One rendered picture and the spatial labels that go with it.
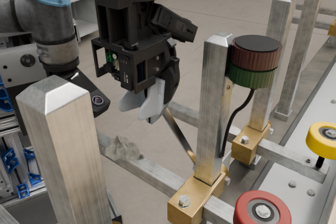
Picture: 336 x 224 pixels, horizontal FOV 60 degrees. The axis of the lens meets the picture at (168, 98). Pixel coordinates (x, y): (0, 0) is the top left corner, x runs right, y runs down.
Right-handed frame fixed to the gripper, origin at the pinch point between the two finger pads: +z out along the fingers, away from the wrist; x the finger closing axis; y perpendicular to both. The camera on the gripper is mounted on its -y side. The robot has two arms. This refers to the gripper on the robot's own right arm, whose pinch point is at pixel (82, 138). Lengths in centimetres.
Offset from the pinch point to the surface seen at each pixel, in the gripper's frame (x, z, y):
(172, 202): 4.5, -4.5, -29.3
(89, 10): -188, 55, 230
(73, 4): -182, 51, 253
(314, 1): -53, -25, -31
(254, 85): -1.5, -27.0, -37.2
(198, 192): 0.1, -4.6, -31.6
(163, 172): -0.6, -3.5, -23.4
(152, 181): 1.4, -2.1, -22.5
